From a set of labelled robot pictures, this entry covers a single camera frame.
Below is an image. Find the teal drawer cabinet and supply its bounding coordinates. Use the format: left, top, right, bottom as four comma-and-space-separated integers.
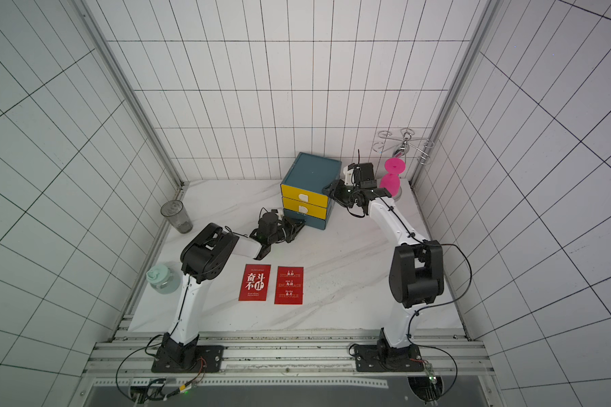
280, 152, 342, 224

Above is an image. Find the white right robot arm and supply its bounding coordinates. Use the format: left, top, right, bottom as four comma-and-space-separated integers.
322, 179, 445, 372

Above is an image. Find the teal bottom drawer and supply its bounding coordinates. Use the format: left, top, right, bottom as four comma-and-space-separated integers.
283, 209, 327, 231

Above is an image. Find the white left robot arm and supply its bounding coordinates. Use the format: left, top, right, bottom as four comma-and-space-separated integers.
151, 210, 306, 374

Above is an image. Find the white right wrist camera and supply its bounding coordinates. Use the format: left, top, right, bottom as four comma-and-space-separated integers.
342, 163, 356, 187

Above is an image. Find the red postcard with white characters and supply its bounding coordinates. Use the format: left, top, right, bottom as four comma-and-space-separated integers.
239, 264, 271, 302

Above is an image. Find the metal base rail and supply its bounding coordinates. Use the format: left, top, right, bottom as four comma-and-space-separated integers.
84, 329, 495, 390

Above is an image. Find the clear plastic cup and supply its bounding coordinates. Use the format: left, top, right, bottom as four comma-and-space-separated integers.
161, 199, 193, 234

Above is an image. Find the chrome stand with pink cups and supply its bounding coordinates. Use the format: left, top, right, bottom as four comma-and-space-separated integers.
372, 127, 434, 200

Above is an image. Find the pale green round container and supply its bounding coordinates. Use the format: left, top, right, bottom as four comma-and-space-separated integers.
145, 264, 182, 294

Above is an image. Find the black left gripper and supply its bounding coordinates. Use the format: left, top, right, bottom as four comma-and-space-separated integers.
270, 214, 307, 244

